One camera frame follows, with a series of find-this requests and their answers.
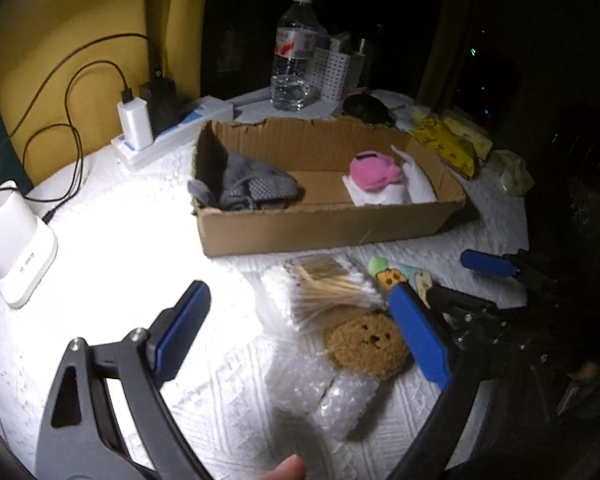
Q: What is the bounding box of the brown bear plush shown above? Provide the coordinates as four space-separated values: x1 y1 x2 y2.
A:
324 311 410 380

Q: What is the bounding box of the cartoon tissue packet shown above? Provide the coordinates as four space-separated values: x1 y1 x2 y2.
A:
367 257 434 304

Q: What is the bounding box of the white waffle towel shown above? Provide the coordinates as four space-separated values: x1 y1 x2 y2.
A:
342 146 438 207

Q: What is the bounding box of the bubble wrap sheet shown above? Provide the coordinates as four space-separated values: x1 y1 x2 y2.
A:
251 261 380 441

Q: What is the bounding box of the cotton swab pack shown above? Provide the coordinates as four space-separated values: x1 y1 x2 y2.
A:
282 254 382 327

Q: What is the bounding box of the pink plush toy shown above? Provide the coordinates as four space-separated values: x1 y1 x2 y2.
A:
349 151 403 192

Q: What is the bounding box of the grey knitted cloth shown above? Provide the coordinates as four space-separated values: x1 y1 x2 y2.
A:
187 152 300 211

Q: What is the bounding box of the person thumb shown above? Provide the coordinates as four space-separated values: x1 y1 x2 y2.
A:
261 454 306 480

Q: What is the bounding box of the clear plastic tissue bag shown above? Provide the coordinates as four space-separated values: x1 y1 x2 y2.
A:
486 150 534 197

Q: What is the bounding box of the white textured tablecloth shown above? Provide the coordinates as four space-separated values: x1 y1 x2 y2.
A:
0 116 528 479

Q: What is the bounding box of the pale yellow tissue pack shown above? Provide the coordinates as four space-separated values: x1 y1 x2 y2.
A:
441 110 493 162

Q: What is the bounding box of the yellow wipes pack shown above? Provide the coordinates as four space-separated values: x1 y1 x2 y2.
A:
412 117 476 179

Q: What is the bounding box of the cardboard box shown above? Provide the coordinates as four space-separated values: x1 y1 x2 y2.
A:
193 117 466 257

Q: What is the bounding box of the white lamp base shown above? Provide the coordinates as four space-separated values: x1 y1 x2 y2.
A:
0 180 58 309

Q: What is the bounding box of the black round lid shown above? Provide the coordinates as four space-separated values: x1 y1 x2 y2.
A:
342 92 396 127

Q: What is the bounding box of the white phone charger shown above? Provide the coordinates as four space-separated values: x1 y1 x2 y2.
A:
117 87 154 151

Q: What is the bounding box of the white power strip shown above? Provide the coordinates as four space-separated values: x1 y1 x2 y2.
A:
110 96 234 170

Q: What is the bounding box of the black power adapter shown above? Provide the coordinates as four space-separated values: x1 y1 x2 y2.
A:
138 76 181 138

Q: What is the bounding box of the white woven basket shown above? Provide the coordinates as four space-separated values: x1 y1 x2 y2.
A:
306 48 365 103

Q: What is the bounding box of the clear water bottle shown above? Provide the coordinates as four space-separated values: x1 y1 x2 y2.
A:
270 0 328 112

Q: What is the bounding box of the black charging cable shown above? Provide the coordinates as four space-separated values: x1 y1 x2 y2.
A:
0 32 154 224

